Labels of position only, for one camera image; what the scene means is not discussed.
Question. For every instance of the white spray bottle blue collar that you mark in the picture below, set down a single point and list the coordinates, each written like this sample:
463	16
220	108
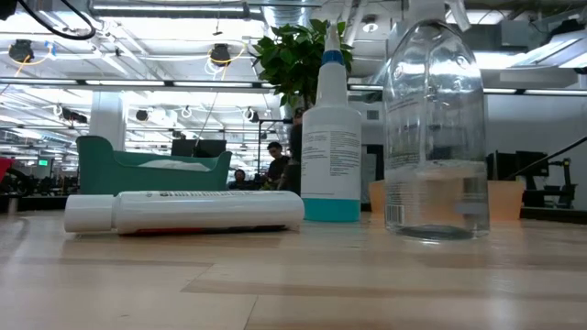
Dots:
330	151

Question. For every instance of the white squeeze bottle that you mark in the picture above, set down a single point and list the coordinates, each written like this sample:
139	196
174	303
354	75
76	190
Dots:
206	211

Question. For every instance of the clear plastic spray bottle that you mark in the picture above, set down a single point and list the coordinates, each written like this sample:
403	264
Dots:
435	137

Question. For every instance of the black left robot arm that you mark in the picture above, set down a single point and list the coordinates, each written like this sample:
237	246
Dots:
7	7

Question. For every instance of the person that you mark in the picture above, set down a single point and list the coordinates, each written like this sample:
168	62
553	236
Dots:
295	146
277	165
238	179

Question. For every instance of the black monitor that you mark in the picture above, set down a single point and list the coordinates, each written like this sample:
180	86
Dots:
211	148
183	148

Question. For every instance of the green potted plant black pot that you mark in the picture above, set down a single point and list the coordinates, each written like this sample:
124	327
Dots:
293	59

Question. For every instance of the teal plastic bin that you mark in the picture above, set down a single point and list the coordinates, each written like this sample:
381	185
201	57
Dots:
137	181

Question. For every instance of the orange translucent tray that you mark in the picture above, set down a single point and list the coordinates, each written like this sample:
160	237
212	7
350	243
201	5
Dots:
504	199

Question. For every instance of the black diagonal rod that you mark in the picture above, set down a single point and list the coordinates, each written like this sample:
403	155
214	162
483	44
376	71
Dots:
550	158

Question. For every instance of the black background robot stand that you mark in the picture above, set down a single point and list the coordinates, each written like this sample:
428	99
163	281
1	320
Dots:
566	183

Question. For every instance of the red object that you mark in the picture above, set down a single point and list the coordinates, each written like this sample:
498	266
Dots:
3	167

